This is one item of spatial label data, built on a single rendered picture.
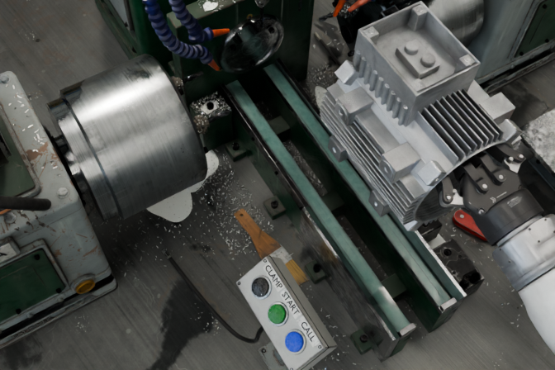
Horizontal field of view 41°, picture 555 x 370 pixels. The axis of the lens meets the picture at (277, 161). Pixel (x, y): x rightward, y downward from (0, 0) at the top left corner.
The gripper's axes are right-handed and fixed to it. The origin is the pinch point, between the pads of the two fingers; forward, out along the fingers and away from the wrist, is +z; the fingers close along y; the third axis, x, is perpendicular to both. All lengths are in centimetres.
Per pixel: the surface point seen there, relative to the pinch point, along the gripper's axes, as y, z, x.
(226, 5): 4, 43, 28
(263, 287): 24.9, -5.2, 29.3
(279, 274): 21.7, -4.8, 28.6
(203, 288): 29, 6, 58
